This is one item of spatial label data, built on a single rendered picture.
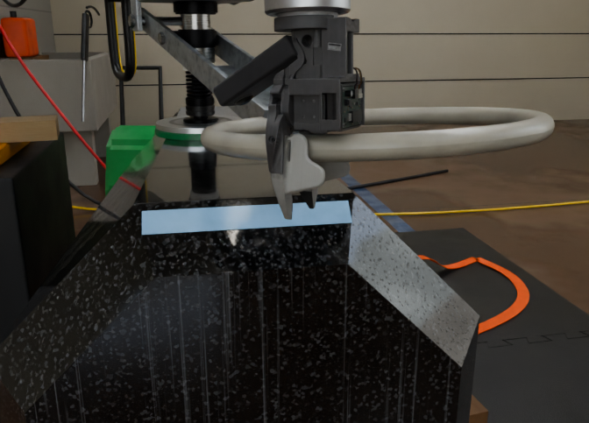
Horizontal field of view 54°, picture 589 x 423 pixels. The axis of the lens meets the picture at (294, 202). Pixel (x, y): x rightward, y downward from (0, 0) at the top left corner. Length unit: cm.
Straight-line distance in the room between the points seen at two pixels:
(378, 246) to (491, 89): 628
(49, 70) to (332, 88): 352
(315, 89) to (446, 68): 626
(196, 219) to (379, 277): 28
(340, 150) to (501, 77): 658
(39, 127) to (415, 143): 111
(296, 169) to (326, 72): 10
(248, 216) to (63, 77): 325
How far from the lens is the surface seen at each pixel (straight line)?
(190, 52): 128
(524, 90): 734
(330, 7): 60
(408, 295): 91
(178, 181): 97
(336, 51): 60
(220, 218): 84
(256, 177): 98
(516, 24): 720
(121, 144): 291
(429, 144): 62
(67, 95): 403
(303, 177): 60
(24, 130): 156
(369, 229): 89
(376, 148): 61
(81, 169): 423
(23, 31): 439
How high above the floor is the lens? 105
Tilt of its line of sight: 17 degrees down
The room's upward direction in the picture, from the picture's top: straight up
